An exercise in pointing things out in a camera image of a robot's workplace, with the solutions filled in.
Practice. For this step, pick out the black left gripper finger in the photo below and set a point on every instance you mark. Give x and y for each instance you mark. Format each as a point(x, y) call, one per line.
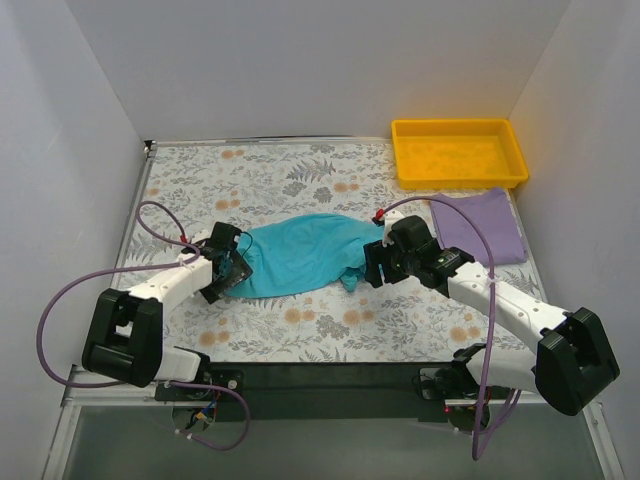
point(211, 293)
point(230, 272)

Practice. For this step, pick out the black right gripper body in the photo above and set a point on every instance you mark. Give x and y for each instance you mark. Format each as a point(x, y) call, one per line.
point(377, 262)

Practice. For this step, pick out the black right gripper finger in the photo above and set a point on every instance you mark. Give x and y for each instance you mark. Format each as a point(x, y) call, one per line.
point(374, 256)
point(392, 273)

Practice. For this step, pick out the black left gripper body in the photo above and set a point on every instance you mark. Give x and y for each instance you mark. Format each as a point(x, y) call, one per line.
point(233, 273)

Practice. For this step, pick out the teal t shirt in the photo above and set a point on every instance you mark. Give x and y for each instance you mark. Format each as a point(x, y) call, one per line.
point(303, 254)

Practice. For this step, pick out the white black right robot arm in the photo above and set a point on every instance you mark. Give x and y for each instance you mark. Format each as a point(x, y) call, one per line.
point(568, 359)

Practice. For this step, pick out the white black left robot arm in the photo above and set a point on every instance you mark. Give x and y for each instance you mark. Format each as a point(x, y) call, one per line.
point(125, 341)

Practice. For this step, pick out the folded purple t shirt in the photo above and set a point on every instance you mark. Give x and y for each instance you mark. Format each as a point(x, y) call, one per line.
point(491, 212)

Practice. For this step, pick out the yellow plastic tray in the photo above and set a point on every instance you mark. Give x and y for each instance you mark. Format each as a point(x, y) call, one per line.
point(445, 154)

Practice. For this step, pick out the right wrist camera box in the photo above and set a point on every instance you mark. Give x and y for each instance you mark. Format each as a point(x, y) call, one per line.
point(386, 220)

